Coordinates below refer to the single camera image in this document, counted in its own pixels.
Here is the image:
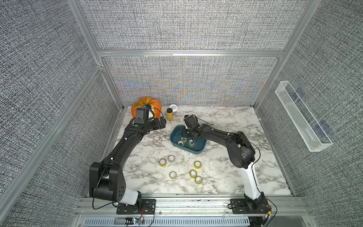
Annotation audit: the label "teal storage box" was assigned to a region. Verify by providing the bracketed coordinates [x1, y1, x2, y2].
[170, 125, 207, 155]

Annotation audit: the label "grey clear tape roll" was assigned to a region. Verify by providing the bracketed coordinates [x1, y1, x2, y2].
[167, 155, 175, 163]

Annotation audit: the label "yellow tape roll bottom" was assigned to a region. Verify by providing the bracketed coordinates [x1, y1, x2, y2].
[194, 176, 203, 185]

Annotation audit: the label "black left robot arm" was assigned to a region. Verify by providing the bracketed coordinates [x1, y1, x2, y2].
[89, 116, 166, 206]

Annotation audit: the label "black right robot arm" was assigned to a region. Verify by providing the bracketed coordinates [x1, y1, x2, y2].
[182, 124, 264, 201]

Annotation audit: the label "yellow jar black lid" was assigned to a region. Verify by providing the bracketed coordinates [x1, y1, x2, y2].
[167, 108, 174, 121]

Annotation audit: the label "orange decorative pumpkin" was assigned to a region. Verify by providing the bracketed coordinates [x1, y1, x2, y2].
[131, 96, 162, 118]

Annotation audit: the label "white lidded jar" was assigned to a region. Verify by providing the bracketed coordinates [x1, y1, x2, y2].
[169, 104, 178, 115]

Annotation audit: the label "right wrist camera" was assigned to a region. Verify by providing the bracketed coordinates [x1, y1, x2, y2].
[184, 114, 199, 130]

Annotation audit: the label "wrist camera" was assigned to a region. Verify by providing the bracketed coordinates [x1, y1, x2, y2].
[135, 105, 155, 124]
[184, 114, 199, 130]

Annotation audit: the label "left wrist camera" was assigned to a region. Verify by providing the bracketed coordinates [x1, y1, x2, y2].
[135, 105, 155, 124]

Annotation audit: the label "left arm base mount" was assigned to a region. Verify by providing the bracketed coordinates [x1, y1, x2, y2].
[116, 195, 157, 215]

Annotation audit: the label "aluminium frame rails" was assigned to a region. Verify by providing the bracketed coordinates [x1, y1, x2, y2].
[1, 1, 317, 227]

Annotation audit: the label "clear acrylic wall shelf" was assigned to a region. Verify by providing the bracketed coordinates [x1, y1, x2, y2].
[275, 81, 333, 152]

